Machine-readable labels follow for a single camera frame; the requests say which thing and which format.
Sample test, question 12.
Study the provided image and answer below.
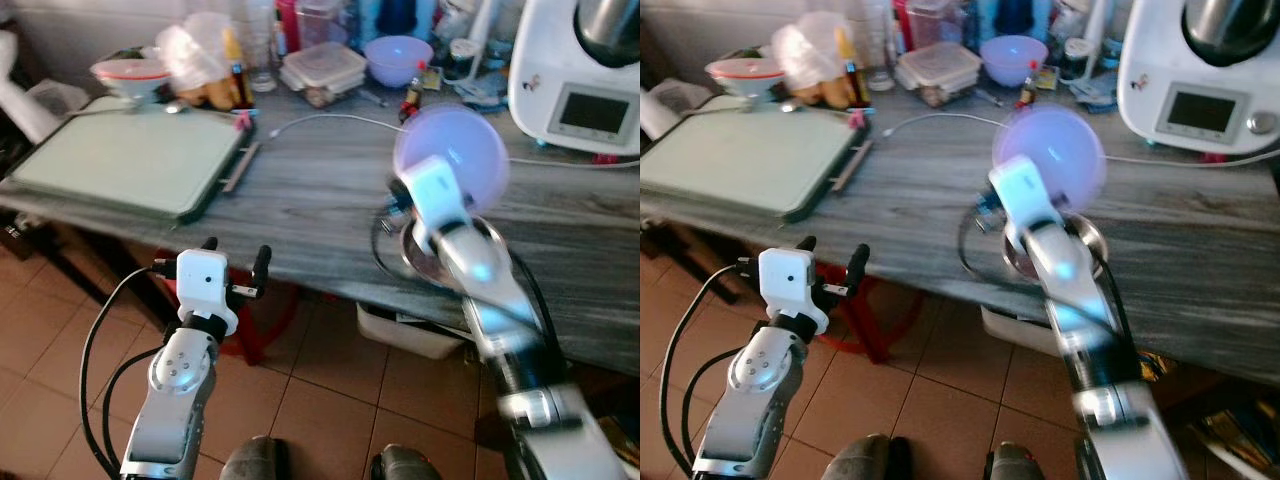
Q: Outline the large purple plastic bowl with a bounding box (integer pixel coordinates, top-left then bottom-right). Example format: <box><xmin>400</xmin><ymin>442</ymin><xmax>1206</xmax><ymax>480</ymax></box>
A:
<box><xmin>991</xmin><ymin>104</ymin><xmax>1107</xmax><ymax>219</ymax></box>
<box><xmin>392</xmin><ymin>105</ymin><xmax>512</xmax><ymax>219</ymax></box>

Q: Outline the red stool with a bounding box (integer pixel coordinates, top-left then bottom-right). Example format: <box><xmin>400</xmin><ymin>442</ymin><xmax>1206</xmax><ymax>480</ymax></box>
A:
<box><xmin>812</xmin><ymin>258</ymin><xmax>928</xmax><ymax>365</ymax></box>
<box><xmin>152</xmin><ymin>248</ymin><xmax>303</xmax><ymax>367</ymax></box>

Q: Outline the round steel dish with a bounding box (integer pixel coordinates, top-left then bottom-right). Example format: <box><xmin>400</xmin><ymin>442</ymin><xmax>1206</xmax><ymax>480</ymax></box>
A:
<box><xmin>998</xmin><ymin>211</ymin><xmax>1110</xmax><ymax>287</ymax></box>
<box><xmin>398</xmin><ymin>214</ymin><xmax>513</xmax><ymax>293</ymax></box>

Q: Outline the pale green cutting board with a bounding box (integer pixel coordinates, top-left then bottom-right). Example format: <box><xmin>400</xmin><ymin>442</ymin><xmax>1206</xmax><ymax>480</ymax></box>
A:
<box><xmin>640</xmin><ymin>94</ymin><xmax>868</xmax><ymax>224</ymax></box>
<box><xmin>4</xmin><ymin>94</ymin><xmax>257</xmax><ymax>224</ymax></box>

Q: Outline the small bottle with red cap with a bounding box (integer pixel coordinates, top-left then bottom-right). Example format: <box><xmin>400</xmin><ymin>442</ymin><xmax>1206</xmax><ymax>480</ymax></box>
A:
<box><xmin>399</xmin><ymin>62</ymin><xmax>433</xmax><ymax>124</ymax></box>
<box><xmin>1016</xmin><ymin>62</ymin><xmax>1048</xmax><ymax>110</ymax></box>

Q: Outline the white plastic bin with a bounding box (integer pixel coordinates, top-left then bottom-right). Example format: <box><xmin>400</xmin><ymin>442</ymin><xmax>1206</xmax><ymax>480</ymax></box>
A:
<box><xmin>978</xmin><ymin>303</ymin><xmax>1059</xmax><ymax>358</ymax></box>
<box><xmin>356</xmin><ymin>298</ymin><xmax>469</xmax><ymax>361</ymax></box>

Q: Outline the clear lidded plastic container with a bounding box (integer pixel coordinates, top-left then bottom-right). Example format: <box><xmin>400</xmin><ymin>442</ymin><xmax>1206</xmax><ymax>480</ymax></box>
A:
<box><xmin>894</xmin><ymin>41</ymin><xmax>984</xmax><ymax>98</ymax></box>
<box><xmin>279</xmin><ymin>41</ymin><xmax>369</xmax><ymax>98</ymax></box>

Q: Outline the small purple plastic bowl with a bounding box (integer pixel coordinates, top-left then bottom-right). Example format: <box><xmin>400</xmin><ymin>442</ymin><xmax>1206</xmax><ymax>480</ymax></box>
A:
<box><xmin>979</xmin><ymin>35</ymin><xmax>1050</xmax><ymax>89</ymax></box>
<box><xmin>364</xmin><ymin>35</ymin><xmax>435</xmax><ymax>90</ymax></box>

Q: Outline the dark tin can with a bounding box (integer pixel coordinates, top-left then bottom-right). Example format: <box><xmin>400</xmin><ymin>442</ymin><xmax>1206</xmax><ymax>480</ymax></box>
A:
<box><xmin>1059</xmin><ymin>37</ymin><xmax>1094</xmax><ymax>83</ymax></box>
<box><xmin>444</xmin><ymin>37</ymin><xmax>482</xmax><ymax>83</ymax></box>

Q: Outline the dark sauce bottle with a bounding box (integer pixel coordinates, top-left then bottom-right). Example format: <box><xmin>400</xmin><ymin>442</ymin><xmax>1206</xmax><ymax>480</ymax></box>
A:
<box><xmin>838</xmin><ymin>28</ymin><xmax>868</xmax><ymax>110</ymax></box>
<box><xmin>224</xmin><ymin>28</ymin><xmax>253</xmax><ymax>110</ymax></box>

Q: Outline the white bowl with red rim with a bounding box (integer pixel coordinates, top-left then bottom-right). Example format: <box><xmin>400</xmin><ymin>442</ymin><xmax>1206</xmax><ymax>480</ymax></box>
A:
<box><xmin>89</xmin><ymin>57</ymin><xmax>172</xmax><ymax>102</ymax></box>
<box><xmin>704</xmin><ymin>57</ymin><xmax>787</xmax><ymax>102</ymax></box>

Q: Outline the clear drinking glass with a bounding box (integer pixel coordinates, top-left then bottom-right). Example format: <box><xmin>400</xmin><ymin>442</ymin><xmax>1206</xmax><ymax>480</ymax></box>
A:
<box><xmin>860</xmin><ymin>0</ymin><xmax>897</xmax><ymax>93</ymax></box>
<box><xmin>244</xmin><ymin>0</ymin><xmax>282</xmax><ymax>94</ymax></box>

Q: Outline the clear plastic bag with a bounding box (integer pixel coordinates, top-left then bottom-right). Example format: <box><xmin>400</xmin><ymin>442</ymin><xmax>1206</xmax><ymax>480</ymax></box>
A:
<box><xmin>154</xmin><ymin>11</ymin><xmax>237</xmax><ymax>93</ymax></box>
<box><xmin>769</xmin><ymin>11</ymin><xmax>851</xmax><ymax>93</ymax></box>

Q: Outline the white kitchen food processor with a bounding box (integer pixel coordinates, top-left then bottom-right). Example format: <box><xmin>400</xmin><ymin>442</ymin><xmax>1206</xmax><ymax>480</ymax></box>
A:
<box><xmin>1116</xmin><ymin>0</ymin><xmax>1280</xmax><ymax>157</ymax></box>
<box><xmin>507</xmin><ymin>0</ymin><xmax>641</xmax><ymax>157</ymax></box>

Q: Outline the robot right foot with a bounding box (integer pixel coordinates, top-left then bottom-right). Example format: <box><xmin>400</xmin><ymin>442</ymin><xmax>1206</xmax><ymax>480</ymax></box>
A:
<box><xmin>984</xmin><ymin>442</ymin><xmax>1048</xmax><ymax>480</ymax></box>
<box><xmin>369</xmin><ymin>444</ymin><xmax>443</xmax><ymax>480</ymax></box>

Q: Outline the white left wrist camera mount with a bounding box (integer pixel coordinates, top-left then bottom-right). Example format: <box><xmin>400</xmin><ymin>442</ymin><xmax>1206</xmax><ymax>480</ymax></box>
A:
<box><xmin>175</xmin><ymin>250</ymin><xmax>241</xmax><ymax>336</ymax></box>
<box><xmin>757</xmin><ymin>247</ymin><xmax>831</xmax><ymax>336</ymax></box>

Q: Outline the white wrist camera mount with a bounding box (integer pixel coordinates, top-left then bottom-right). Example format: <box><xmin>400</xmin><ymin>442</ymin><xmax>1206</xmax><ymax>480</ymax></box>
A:
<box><xmin>175</xmin><ymin>250</ymin><xmax>241</xmax><ymax>336</ymax></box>
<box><xmin>396</xmin><ymin>154</ymin><xmax>473</xmax><ymax>253</ymax></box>
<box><xmin>757</xmin><ymin>247</ymin><xmax>831</xmax><ymax>336</ymax></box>
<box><xmin>987</xmin><ymin>154</ymin><xmax>1065</xmax><ymax>253</ymax></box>

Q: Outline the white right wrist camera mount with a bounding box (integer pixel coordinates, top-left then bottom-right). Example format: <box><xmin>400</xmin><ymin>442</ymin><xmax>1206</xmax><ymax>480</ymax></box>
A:
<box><xmin>396</xmin><ymin>154</ymin><xmax>473</xmax><ymax>253</ymax></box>
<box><xmin>987</xmin><ymin>154</ymin><xmax>1065</xmax><ymax>253</ymax></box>

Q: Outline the thin white cable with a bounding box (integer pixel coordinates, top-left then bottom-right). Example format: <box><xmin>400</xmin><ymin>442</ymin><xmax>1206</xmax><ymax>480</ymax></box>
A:
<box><xmin>255</xmin><ymin>112</ymin><xmax>641</xmax><ymax>169</ymax></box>
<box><xmin>884</xmin><ymin>111</ymin><xmax>1280</xmax><ymax>169</ymax></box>

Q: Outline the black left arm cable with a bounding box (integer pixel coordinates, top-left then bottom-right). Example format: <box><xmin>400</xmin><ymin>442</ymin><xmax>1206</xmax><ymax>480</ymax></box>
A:
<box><xmin>658</xmin><ymin>264</ymin><xmax>765</xmax><ymax>480</ymax></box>
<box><xmin>78</xmin><ymin>264</ymin><xmax>183</xmax><ymax>480</ymax></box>

